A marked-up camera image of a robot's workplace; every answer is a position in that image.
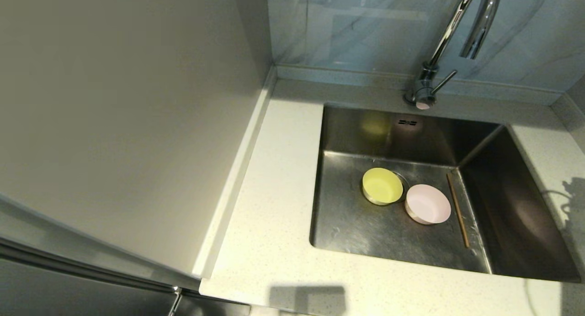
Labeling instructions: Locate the metal sink drain strainer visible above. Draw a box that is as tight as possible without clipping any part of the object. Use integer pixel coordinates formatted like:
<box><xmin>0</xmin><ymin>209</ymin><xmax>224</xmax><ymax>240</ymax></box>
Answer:
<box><xmin>393</xmin><ymin>171</ymin><xmax>410</xmax><ymax>203</ymax></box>

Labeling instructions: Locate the wooden chopstick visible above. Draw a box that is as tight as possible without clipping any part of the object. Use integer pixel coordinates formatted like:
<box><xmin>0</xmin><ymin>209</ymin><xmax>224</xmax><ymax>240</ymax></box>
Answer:
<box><xmin>447</xmin><ymin>173</ymin><xmax>471</xmax><ymax>248</ymax></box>

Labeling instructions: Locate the pink plastic bowl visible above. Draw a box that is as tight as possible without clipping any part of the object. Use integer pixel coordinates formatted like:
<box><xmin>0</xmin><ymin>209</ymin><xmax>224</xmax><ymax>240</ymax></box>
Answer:
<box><xmin>405</xmin><ymin>184</ymin><xmax>452</xmax><ymax>226</ymax></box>

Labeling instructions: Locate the yellow plastic bowl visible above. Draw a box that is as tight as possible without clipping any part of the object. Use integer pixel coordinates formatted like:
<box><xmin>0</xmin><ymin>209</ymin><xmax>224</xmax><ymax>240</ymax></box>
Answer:
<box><xmin>362</xmin><ymin>167</ymin><xmax>404</xmax><ymax>206</ymax></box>

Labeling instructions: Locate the stainless steel sink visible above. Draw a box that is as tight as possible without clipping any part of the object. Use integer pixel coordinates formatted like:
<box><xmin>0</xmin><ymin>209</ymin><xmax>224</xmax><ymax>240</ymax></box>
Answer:
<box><xmin>309</xmin><ymin>104</ymin><xmax>583</xmax><ymax>282</ymax></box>

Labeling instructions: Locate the chrome gooseneck faucet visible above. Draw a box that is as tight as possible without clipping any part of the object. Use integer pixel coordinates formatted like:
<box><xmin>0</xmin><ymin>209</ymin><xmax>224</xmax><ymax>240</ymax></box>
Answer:
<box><xmin>403</xmin><ymin>0</ymin><xmax>503</xmax><ymax>110</ymax></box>

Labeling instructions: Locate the grey tall cabinet door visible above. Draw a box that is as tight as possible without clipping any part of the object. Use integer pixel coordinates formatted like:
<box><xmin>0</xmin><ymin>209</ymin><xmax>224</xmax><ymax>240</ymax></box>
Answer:
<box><xmin>0</xmin><ymin>236</ymin><xmax>251</xmax><ymax>316</ymax></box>

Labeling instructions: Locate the chrome cabinet door handle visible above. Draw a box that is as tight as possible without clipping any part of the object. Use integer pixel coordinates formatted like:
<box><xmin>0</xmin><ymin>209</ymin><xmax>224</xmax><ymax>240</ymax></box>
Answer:
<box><xmin>167</xmin><ymin>285</ymin><xmax>183</xmax><ymax>316</ymax></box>

